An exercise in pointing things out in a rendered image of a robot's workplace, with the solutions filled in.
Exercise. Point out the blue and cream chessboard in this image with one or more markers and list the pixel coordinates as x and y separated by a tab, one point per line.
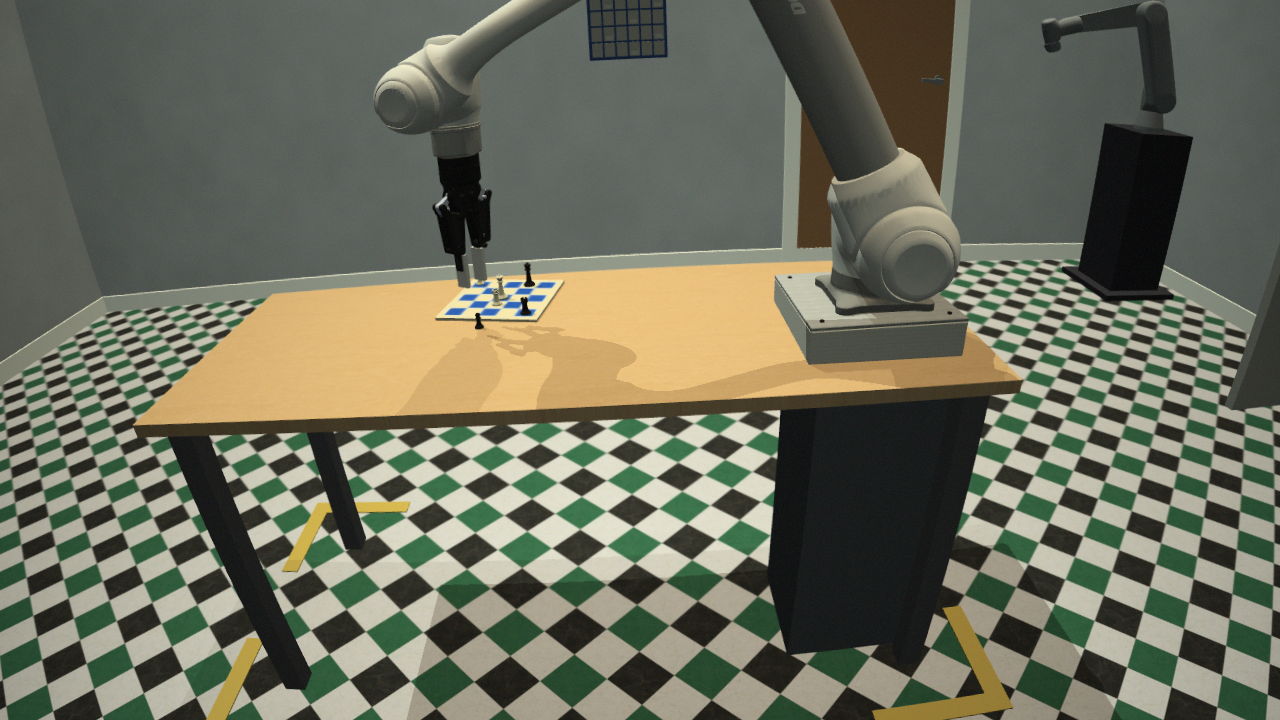
478	299

